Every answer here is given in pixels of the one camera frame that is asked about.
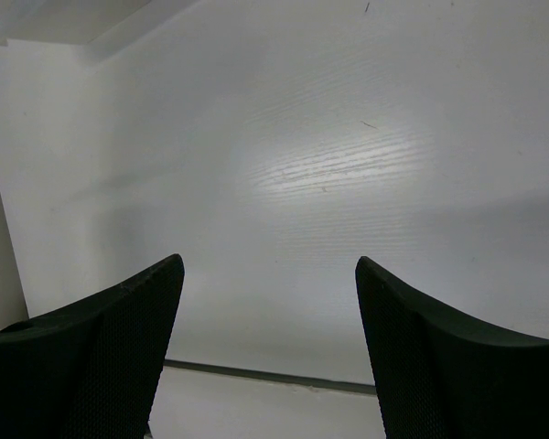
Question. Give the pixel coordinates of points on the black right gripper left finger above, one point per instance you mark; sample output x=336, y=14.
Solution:
x=91, y=368

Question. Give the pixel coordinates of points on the clear plastic bin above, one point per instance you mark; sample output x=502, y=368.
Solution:
x=97, y=29

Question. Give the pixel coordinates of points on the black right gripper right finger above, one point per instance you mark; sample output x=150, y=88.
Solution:
x=441, y=373

